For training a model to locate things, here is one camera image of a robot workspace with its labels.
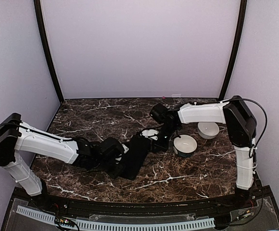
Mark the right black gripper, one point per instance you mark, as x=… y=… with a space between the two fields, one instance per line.
x=162 y=147

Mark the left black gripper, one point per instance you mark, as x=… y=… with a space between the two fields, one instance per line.
x=116 y=174

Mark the black zippered tool case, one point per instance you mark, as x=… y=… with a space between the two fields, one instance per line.
x=133 y=160

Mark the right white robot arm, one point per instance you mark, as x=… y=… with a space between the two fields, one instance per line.
x=234 y=113

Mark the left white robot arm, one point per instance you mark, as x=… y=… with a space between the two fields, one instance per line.
x=17 y=136

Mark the white and teal bowl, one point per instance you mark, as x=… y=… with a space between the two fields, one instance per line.
x=184 y=146

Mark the plain white bowl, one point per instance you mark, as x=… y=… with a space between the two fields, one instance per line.
x=208 y=130

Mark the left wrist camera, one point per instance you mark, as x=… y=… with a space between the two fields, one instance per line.
x=111 y=148

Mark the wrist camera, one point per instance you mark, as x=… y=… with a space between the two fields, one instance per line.
x=111 y=148
x=158 y=113

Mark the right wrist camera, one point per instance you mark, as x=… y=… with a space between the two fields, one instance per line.
x=158 y=113

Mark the white slotted cable duct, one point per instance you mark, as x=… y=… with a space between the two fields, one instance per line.
x=108 y=223

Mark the black front rail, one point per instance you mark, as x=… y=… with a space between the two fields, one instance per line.
x=259 y=213

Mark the right black frame post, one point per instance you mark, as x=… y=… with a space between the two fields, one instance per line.
x=234 y=50

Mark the black frame post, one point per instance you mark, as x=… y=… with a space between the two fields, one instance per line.
x=234 y=50
x=46 y=50

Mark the left black frame post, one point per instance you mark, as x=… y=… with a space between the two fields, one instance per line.
x=46 y=50

